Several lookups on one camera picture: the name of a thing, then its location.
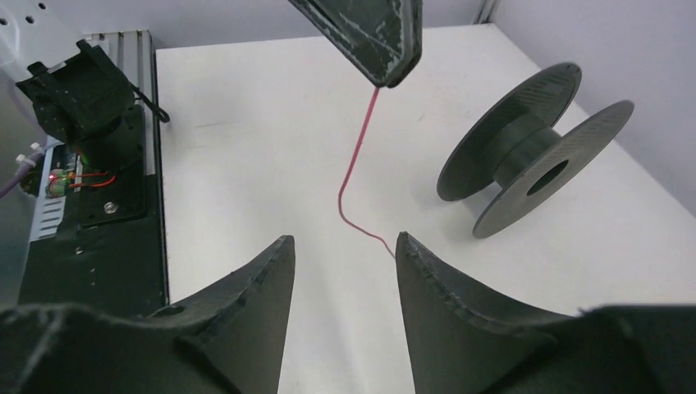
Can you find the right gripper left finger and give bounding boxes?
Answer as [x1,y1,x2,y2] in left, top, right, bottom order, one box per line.
[1,235,295,393]

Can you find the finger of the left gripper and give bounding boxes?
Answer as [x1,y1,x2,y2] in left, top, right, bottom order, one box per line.
[290,0,423,89]

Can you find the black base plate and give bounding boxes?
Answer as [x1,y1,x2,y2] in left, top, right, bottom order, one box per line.
[16,103,170,319]

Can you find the black cable spool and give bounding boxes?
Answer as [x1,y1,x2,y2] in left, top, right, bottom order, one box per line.
[437,62,635,239]

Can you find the right white cable duct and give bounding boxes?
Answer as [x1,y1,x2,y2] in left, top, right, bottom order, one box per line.
[29,142,66,243]

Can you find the thin red wire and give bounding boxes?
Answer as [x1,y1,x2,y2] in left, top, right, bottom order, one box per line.
[337,86,397,260]

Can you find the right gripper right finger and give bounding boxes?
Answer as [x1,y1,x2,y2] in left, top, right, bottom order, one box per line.
[396,232,695,393]

